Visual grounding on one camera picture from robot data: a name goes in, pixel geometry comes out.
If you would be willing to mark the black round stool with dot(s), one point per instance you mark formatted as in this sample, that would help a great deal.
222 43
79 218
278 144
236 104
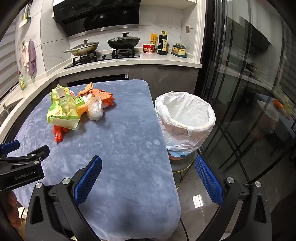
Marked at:
179 168

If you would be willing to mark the white clear plastic bag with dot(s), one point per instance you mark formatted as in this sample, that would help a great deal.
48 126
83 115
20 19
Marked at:
94 110

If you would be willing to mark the small green bottle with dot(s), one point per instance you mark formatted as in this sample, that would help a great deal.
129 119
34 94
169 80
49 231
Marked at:
157 49

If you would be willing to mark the green spice jar set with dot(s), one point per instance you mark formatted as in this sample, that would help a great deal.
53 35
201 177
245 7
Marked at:
178 49

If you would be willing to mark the orange plastic bag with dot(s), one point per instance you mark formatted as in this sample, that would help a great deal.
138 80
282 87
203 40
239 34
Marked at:
101 93

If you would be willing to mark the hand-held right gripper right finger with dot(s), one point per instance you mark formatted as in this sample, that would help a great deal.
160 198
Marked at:
208 180

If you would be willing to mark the green snack bag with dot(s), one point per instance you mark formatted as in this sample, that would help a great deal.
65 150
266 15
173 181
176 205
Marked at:
61 111

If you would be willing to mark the built-in black dishwasher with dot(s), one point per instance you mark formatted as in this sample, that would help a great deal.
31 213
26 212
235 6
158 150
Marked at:
97 80

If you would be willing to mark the dark soy sauce bottle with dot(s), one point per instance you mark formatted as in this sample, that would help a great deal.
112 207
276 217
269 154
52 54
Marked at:
163 45

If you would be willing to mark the white hanging towel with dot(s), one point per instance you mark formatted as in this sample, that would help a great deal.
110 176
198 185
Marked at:
25 54

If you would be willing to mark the red plastic bag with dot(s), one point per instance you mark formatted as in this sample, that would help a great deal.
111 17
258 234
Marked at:
59 134

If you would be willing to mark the black gas stove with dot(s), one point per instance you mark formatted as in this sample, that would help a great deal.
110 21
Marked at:
104 58

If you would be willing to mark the grey base cabinet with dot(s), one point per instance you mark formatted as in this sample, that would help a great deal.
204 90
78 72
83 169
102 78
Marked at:
166 78

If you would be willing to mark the yellow packet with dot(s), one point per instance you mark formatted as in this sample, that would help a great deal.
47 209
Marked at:
154 39

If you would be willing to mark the purple hanging towel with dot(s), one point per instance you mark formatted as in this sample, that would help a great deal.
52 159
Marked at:
32 60

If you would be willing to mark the person's left hand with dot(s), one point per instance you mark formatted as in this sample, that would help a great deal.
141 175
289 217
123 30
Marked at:
13 208

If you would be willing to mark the small green box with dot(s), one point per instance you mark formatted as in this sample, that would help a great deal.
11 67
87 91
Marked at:
78 100

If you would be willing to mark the red instant noodle cup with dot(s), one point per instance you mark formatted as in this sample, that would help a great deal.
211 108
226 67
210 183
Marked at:
148 48

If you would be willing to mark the green dish soap bottle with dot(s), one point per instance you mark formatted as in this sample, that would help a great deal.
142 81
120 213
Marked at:
22 82

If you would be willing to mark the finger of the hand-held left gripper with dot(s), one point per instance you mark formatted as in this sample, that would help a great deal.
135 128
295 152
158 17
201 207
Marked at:
34 154
10 146

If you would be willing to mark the trash bin with white liner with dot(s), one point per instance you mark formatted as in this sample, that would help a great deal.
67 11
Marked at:
185 136

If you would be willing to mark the wall outlet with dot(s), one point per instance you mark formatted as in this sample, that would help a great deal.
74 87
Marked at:
188 29

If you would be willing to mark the black framed glass door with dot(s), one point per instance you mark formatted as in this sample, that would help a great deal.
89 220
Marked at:
249 92

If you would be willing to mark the window blinds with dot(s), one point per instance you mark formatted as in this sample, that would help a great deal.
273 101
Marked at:
8 60

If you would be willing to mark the black range hood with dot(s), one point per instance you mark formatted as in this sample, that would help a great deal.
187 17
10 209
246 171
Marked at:
97 16

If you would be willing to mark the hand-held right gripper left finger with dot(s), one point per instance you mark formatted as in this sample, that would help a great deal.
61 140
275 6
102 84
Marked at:
89 178

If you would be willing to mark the grey wok with lid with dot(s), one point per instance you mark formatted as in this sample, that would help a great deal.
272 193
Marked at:
85 47

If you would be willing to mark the kitchen sink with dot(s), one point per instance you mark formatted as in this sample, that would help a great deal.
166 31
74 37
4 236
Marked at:
9 109

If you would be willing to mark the black wok with lid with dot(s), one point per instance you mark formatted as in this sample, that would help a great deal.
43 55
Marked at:
123 41

